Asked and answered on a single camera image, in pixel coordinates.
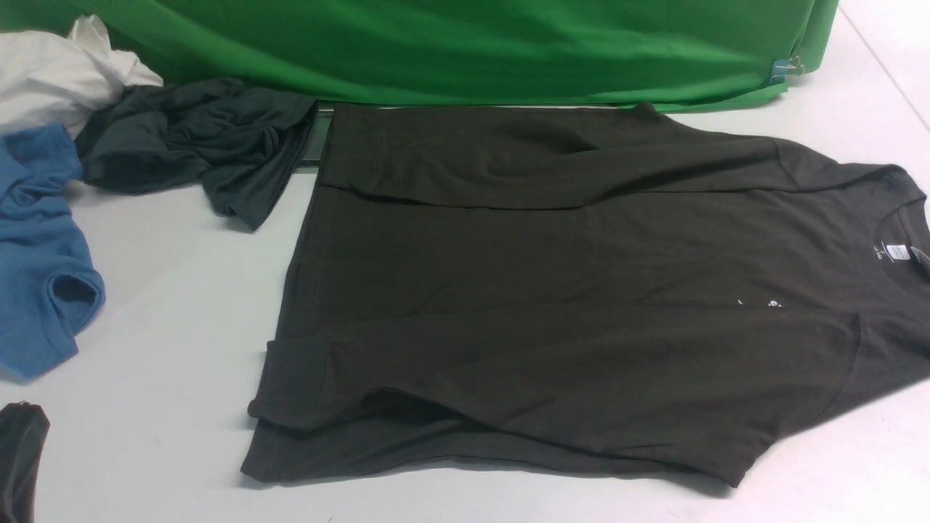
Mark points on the white crumpled garment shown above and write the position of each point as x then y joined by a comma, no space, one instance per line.
47,78

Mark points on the black garment at corner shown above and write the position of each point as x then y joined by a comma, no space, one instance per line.
24,428

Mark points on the metal table cable hatch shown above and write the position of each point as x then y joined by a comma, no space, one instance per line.
317,139

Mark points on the dark teal crumpled garment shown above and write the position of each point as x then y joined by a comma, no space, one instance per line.
241,143

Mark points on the blue t-shirt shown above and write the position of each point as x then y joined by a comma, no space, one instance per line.
50,289

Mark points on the green backdrop cloth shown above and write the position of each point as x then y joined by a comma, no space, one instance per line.
680,56

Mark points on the gray long-sleeved shirt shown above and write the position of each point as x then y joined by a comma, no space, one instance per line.
582,291

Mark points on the blue binder clip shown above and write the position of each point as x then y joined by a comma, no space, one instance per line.
784,69

